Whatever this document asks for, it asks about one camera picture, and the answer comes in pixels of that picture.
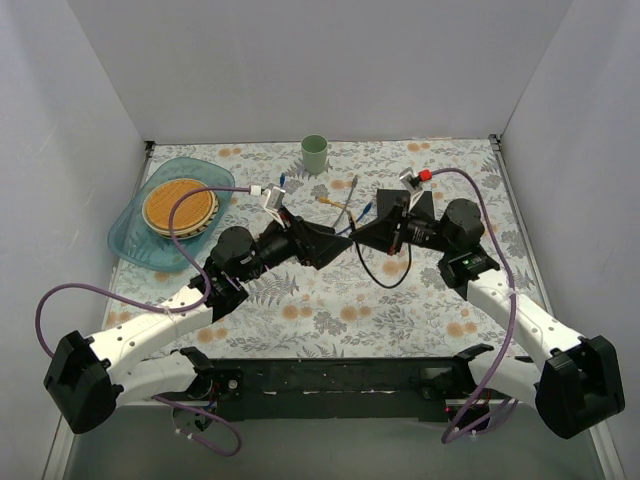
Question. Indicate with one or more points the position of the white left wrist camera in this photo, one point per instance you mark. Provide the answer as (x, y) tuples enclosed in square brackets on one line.
[(273, 196)]

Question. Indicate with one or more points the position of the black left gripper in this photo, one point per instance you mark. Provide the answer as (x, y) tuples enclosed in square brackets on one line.
[(300, 240)]

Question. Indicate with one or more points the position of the black network switch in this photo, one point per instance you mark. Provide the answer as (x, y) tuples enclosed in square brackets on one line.
[(391, 206)]

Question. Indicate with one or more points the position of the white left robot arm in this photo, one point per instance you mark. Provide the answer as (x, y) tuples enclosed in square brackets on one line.
[(89, 377)]

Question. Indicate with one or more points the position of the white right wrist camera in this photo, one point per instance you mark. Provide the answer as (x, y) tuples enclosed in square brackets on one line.
[(413, 183)]

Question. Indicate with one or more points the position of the green plastic cup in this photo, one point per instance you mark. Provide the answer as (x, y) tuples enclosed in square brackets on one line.
[(314, 150)]

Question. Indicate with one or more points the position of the teal plastic tray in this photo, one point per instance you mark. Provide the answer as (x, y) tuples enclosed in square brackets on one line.
[(131, 239)]

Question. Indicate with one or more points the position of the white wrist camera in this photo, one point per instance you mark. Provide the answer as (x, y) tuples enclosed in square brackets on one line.
[(273, 196), (413, 183)]

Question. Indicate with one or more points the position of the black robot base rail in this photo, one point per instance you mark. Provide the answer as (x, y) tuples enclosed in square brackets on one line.
[(328, 388)]

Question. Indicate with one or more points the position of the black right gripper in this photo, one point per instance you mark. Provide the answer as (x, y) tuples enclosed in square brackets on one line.
[(395, 228)]

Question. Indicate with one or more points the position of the orange woven plate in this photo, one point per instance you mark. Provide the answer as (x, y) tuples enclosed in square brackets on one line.
[(193, 215)]

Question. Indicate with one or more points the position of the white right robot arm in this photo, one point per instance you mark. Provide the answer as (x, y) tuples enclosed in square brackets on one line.
[(579, 384)]

